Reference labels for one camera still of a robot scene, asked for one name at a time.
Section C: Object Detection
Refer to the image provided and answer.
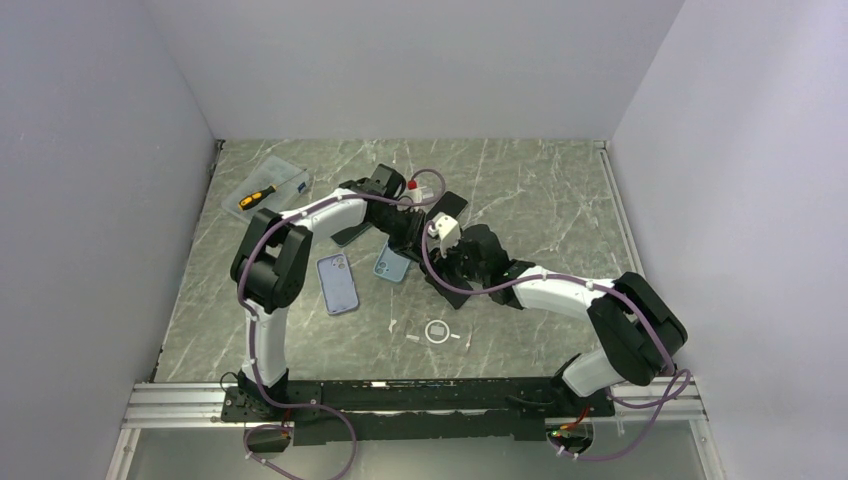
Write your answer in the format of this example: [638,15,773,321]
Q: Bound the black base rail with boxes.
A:
[220,377,615,446]

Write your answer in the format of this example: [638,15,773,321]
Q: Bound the clear plastic organizer box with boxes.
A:
[220,156,311,223]

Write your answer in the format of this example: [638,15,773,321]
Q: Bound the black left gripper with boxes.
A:
[370,207,430,265]

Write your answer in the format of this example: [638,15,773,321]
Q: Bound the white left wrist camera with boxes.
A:
[398,180,442,211]

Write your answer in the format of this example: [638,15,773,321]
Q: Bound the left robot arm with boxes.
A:
[230,165,444,420]

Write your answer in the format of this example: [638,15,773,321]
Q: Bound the black phone right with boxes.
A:
[429,191,468,219]

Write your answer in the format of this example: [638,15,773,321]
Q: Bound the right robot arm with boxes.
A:
[420,216,688,415]

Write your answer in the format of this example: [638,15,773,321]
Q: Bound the black phone left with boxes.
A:
[331,223,371,248]

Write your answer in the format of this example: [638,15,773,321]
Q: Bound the clear magsafe phone case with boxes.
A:
[403,319,472,352]

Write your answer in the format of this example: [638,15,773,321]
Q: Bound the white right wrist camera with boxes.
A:
[426,212,461,257]

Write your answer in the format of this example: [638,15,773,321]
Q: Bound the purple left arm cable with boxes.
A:
[235,168,446,480]

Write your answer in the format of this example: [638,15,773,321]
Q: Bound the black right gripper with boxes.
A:
[422,235,488,296]

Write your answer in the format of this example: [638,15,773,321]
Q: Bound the light blue phone case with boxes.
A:
[373,243,411,283]

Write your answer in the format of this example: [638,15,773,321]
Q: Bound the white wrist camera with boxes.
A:
[426,212,461,257]
[398,180,442,211]

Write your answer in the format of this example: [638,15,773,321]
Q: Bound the yellow black screwdriver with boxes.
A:
[238,185,277,211]

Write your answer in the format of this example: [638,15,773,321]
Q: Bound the black phone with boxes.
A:
[429,191,468,219]
[331,223,371,248]

